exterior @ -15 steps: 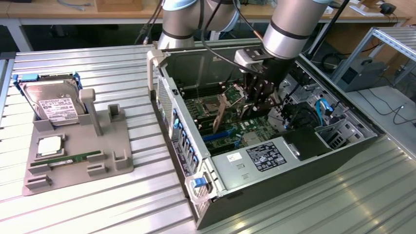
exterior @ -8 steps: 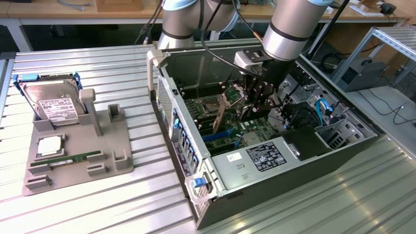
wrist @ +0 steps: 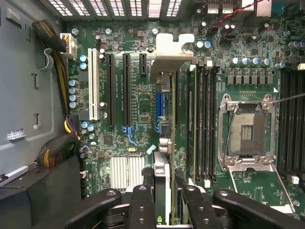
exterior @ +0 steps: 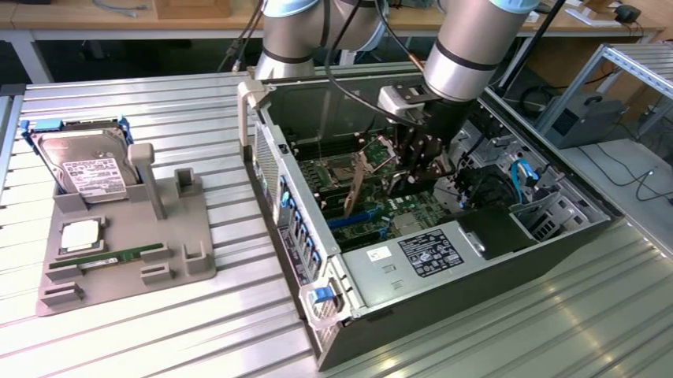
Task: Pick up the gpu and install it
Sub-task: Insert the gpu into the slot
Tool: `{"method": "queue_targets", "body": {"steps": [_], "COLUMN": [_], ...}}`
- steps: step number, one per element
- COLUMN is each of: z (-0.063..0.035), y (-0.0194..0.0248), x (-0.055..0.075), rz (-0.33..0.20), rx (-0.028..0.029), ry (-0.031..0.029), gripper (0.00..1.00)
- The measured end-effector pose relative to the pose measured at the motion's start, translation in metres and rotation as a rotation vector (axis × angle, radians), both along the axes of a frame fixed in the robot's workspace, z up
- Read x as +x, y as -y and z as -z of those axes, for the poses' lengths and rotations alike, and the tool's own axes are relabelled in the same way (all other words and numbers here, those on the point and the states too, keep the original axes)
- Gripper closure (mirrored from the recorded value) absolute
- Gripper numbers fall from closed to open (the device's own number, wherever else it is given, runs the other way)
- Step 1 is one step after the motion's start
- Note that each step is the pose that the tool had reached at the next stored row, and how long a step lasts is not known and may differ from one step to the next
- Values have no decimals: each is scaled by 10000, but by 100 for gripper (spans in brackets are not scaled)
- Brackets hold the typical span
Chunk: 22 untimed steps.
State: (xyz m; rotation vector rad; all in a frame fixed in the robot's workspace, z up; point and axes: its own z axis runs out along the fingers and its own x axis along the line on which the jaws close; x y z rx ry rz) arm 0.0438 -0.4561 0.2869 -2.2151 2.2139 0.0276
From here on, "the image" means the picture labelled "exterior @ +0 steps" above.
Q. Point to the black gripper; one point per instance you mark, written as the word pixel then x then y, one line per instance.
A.
pixel 444 118

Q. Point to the graphics card with bracket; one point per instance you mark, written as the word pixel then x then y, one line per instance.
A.
pixel 355 185

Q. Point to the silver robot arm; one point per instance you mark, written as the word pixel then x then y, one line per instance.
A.
pixel 463 59

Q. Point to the perforated metal disk bay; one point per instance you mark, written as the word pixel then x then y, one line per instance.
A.
pixel 465 153

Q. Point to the open socket cover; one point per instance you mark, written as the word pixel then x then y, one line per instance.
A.
pixel 380 153

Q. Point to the black pole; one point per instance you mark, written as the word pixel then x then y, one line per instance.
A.
pixel 519 59

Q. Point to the green motherboard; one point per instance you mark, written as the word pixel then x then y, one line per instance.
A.
pixel 411 201

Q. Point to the CPU socket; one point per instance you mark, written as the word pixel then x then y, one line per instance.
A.
pixel 343 171

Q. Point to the silver chipset heatsink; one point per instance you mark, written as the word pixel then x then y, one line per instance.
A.
pixel 407 223

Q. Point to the grey box device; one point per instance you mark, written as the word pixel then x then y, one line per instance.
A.
pixel 595 122

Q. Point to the blue expansion slot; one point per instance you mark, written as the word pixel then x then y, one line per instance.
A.
pixel 357 219

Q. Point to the black plastic shroud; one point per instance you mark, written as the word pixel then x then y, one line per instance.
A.
pixel 495 232

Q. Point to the slanted metal disk bay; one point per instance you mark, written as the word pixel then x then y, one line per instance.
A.
pixel 552 220

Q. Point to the black expansion slot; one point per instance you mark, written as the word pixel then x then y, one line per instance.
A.
pixel 363 237

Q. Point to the white papers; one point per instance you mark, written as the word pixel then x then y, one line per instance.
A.
pixel 592 17

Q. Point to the silver power supply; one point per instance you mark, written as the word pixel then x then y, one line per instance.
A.
pixel 389 275

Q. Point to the black power adapter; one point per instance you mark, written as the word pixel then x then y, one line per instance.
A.
pixel 627 12

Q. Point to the long wooden desk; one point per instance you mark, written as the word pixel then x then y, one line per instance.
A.
pixel 650 27

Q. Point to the open black PC case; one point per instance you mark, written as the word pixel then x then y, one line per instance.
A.
pixel 421 309

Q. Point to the blue case latch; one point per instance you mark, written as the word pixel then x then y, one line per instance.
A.
pixel 323 296

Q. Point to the brown box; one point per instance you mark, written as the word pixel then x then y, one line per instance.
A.
pixel 194 8

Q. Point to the grey parts rack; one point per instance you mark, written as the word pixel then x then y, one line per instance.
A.
pixel 126 236

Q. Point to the silver hard disk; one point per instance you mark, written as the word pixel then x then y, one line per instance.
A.
pixel 80 157

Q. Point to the green RAM stick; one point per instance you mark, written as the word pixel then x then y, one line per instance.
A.
pixel 105 258

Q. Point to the hard disk drive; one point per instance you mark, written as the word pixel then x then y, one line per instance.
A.
pixel 48 127

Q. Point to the silver CPU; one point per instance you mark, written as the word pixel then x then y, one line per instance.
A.
pixel 80 236

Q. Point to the wooden desk with white legs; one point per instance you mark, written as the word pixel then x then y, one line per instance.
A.
pixel 53 19

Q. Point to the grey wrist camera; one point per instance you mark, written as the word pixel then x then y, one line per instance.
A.
pixel 395 100

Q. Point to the aluminium profile frame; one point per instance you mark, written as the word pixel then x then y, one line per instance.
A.
pixel 636 59

